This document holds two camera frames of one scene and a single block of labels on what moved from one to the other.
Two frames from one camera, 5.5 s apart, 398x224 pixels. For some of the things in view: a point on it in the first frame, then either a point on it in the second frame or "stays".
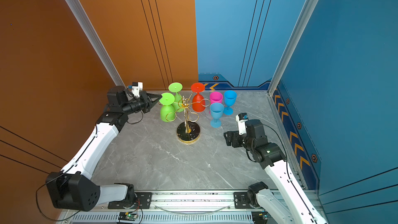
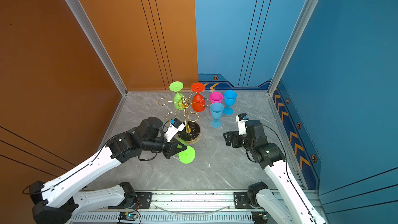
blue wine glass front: x=216 y=109 stays
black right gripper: x=236 y=135 stays
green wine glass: x=168 y=110 → x=187 y=156
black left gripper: x=145 y=99 → x=172 y=149
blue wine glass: x=230 y=97 stays
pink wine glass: x=215 y=97 stays
